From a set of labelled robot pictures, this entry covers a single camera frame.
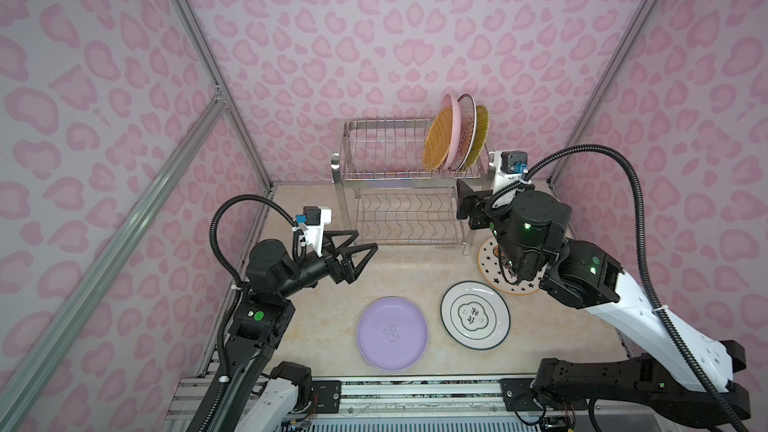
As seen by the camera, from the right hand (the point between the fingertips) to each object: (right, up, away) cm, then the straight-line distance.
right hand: (477, 176), depth 56 cm
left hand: (-21, -12, +4) cm, 25 cm away
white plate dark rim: (+8, -37, +30) cm, 48 cm away
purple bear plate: (-16, -41, +27) cm, 51 cm away
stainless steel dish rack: (-17, -2, +55) cm, 57 cm away
